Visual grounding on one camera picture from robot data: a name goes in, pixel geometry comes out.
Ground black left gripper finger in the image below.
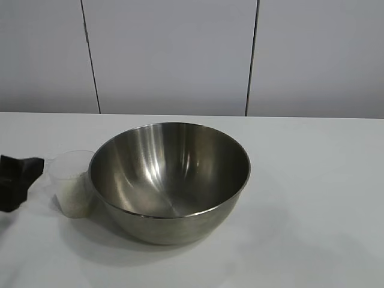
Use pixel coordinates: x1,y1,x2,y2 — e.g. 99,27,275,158
0,154,46,184
0,176,31,214

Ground clear plastic measuring cup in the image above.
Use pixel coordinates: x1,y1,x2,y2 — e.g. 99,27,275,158
47,149,98,219

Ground white rice grains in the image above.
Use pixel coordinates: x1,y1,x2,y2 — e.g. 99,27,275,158
55,175,91,218

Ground stainless steel mixing bowl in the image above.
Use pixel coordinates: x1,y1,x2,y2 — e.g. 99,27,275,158
88,122,251,245

